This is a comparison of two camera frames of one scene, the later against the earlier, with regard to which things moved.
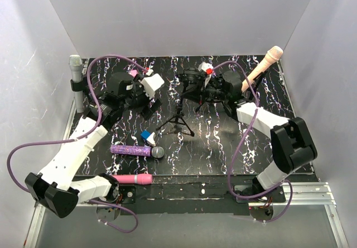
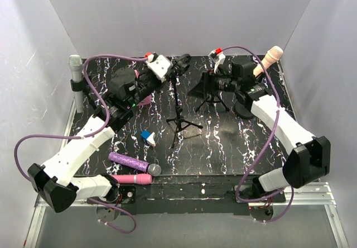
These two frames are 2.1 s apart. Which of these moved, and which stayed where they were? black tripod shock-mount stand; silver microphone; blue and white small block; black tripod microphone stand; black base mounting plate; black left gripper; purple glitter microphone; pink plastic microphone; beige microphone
Moved: black left gripper; purple glitter microphone; black tripod shock-mount stand
Stayed: black base mounting plate; silver microphone; beige microphone; pink plastic microphone; black tripod microphone stand; blue and white small block
